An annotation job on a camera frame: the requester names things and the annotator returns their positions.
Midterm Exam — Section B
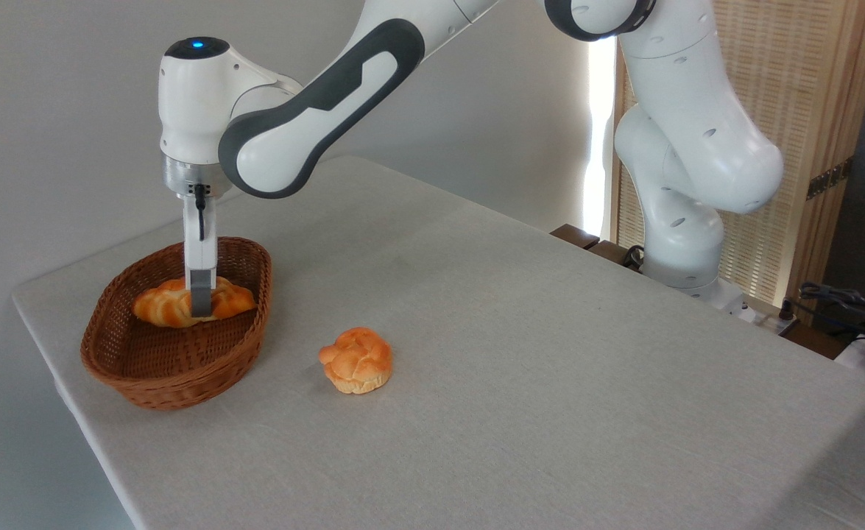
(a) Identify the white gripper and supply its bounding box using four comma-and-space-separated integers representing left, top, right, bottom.
183, 193, 219, 319

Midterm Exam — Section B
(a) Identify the long braided bread loaf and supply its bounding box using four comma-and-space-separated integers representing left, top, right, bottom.
133, 277, 258, 329

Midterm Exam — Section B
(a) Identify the round braided bread bun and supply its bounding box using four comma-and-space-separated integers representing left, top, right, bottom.
319, 327, 394, 395

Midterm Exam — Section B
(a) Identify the brown wicker basket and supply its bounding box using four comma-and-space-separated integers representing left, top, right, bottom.
80, 236, 273, 411

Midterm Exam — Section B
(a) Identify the grey tablecloth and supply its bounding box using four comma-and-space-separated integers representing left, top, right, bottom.
11, 155, 865, 530

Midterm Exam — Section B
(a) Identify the dark brown wooden block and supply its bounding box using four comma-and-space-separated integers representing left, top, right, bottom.
587, 239, 646, 273
550, 224, 601, 251

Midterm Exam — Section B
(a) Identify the white power strip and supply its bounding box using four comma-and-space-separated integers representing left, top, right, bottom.
741, 309, 799, 333

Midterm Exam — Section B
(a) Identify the metal screen hinge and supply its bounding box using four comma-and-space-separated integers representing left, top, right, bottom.
806, 158, 854, 201

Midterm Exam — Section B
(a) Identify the black cable bundle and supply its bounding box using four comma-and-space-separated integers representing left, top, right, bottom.
799, 281, 865, 347

